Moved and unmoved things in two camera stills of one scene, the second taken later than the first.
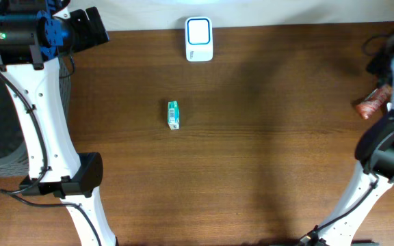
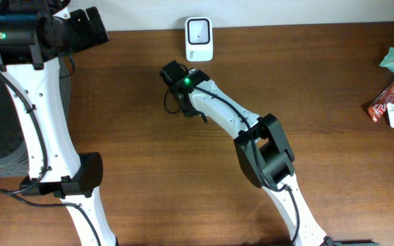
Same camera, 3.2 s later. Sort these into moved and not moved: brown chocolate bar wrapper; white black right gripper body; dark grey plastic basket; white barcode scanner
Moved: white black right gripper body; brown chocolate bar wrapper
Not moved: dark grey plastic basket; white barcode scanner
